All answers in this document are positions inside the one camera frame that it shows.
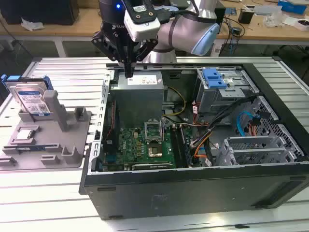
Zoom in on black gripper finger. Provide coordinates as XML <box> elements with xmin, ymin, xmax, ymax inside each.
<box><xmin>129</xmin><ymin>38</ymin><xmax>159</xmax><ymax>78</ymax></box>
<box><xmin>91</xmin><ymin>31</ymin><xmax>130</xmax><ymax>78</ymax></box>

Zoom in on black case fan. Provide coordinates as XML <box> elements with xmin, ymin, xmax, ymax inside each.
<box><xmin>103</xmin><ymin>99</ymin><xmax>120</xmax><ymax>155</ymax></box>

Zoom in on black camera bracket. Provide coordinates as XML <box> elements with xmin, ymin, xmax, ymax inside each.
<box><xmin>122</xmin><ymin>0</ymin><xmax>156</xmax><ymax>25</ymax></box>

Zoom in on orange yellow wire bundle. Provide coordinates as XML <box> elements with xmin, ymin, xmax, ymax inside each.
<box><xmin>193</xmin><ymin>142</ymin><xmax>209</xmax><ymax>159</ymax></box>

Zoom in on yellow black wire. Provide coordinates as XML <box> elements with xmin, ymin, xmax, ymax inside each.
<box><xmin>164</xmin><ymin>86</ymin><xmax>188</xmax><ymax>116</ymax></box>

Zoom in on black PC case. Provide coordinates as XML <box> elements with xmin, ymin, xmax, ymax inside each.
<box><xmin>79</xmin><ymin>62</ymin><xmax>309</xmax><ymax>221</ymax></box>

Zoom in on silver CPU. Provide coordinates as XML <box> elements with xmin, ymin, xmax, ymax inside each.
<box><xmin>15</xmin><ymin>129</ymin><xmax>34</xmax><ymax>141</ymax></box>

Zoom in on CPU socket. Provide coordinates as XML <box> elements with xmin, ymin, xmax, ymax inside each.
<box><xmin>146</xmin><ymin>144</ymin><xmax>164</xmax><ymax>158</ymax></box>

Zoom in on black computer tower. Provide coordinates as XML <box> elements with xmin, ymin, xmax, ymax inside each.
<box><xmin>0</xmin><ymin>0</ymin><xmax>80</xmax><ymax>26</ymax></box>

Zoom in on silver flat box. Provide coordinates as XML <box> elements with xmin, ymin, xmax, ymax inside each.
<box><xmin>253</xmin><ymin>4</ymin><xmax>283</xmax><ymax>16</ymax></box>

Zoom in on grey white wire bundle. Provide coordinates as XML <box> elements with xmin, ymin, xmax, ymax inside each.
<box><xmin>163</xmin><ymin>115</ymin><xmax>210</xmax><ymax>128</ymax></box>

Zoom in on grey power supply unit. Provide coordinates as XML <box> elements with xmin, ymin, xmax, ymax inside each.
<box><xmin>109</xmin><ymin>70</ymin><xmax>165</xmax><ymax>123</ymax></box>

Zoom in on metal socket cover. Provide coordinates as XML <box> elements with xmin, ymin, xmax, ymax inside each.
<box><xmin>144</xmin><ymin>119</ymin><xmax>163</xmax><ymax>143</ymax></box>

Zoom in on metal optical drive cage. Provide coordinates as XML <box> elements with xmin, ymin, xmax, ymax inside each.
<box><xmin>195</xmin><ymin>68</ymin><xmax>260</xmax><ymax>116</ymax></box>

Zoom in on black graphics card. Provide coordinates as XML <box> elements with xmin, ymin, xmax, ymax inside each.
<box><xmin>131</xmin><ymin>163</ymin><xmax>174</xmax><ymax>171</ymax></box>

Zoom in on small black open box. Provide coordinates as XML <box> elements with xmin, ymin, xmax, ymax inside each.
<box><xmin>238</xmin><ymin>8</ymin><xmax>255</xmax><ymax>24</ymax></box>

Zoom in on blue plastic drive latch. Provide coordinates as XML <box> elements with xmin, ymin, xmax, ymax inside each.
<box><xmin>202</xmin><ymin>69</ymin><xmax>229</xmax><ymax>89</ymax></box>

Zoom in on metal disk bay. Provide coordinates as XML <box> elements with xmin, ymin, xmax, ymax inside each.
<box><xmin>216</xmin><ymin>135</ymin><xmax>304</xmax><ymax>167</ymax></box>

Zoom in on black cable bundle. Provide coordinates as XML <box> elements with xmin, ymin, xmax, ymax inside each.
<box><xmin>190</xmin><ymin>95</ymin><xmax>260</xmax><ymax>167</ymax></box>

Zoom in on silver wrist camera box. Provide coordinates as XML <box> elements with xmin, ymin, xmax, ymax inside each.
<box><xmin>123</xmin><ymin>14</ymin><xmax>161</xmax><ymax>42</ymax></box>

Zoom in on wooden desk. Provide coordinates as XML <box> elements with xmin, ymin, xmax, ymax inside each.
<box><xmin>0</xmin><ymin>0</ymin><xmax>309</xmax><ymax>46</ymax></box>

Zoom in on black RAM slot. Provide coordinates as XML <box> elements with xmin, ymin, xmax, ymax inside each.
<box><xmin>178</xmin><ymin>125</ymin><xmax>194</xmax><ymax>167</ymax></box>
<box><xmin>170</xmin><ymin>124</ymin><xmax>181</xmax><ymax>169</ymax></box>

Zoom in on thick black wrist cable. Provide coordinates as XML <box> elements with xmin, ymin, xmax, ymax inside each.
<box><xmin>158</xmin><ymin>0</ymin><xmax>202</xmax><ymax>25</ymax></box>

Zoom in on clear plastic wrap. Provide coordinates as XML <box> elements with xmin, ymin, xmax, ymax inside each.
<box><xmin>263</xmin><ymin>11</ymin><xmax>288</xmax><ymax>27</ymax></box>

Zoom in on black orange disk power wire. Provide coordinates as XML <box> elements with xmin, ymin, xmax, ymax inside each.
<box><xmin>248</xmin><ymin>115</ymin><xmax>264</xmax><ymax>136</ymax></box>

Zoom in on blue data wire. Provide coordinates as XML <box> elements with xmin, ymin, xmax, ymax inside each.
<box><xmin>236</xmin><ymin>110</ymin><xmax>256</xmax><ymax>137</ymax></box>

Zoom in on grey parts rack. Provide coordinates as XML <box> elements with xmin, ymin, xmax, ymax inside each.
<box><xmin>0</xmin><ymin>90</ymin><xmax>94</xmax><ymax>170</ymax></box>

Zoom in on hard disk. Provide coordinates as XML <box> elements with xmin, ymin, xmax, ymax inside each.
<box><xmin>1</xmin><ymin>74</ymin><xmax>53</xmax><ymax>121</ymax></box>

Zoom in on green motherboard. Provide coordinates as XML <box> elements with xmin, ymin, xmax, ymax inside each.
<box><xmin>102</xmin><ymin>120</ymin><xmax>194</xmax><ymax>170</ymax></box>

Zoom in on blue cardboard box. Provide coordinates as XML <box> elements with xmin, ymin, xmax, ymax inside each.
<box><xmin>277</xmin><ymin>0</ymin><xmax>307</xmax><ymax>13</ymax></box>

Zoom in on blue RAM stick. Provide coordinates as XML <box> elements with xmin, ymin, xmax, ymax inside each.
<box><xmin>14</xmin><ymin>144</ymin><xmax>48</xmax><ymax>152</ymax></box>

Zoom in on crumpled white plastic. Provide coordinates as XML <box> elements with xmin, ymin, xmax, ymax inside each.
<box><xmin>20</xmin><ymin>16</ymin><xmax>45</xmax><ymax>32</ymax></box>

